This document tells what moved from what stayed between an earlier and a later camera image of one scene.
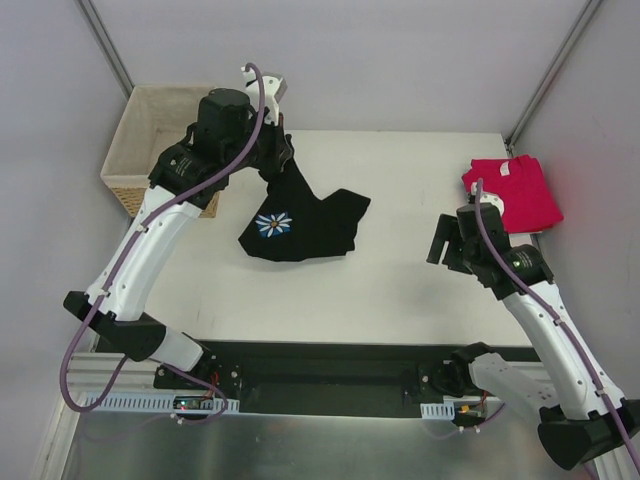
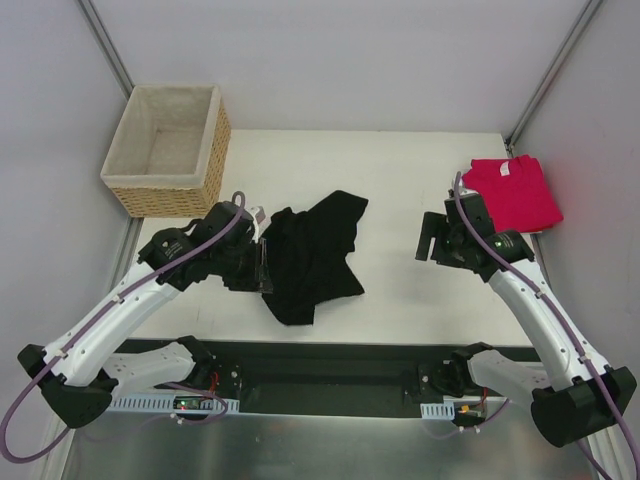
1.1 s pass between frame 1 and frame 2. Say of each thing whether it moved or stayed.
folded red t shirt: stayed
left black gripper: moved
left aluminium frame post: stayed
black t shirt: moved
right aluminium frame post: stayed
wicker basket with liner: stayed
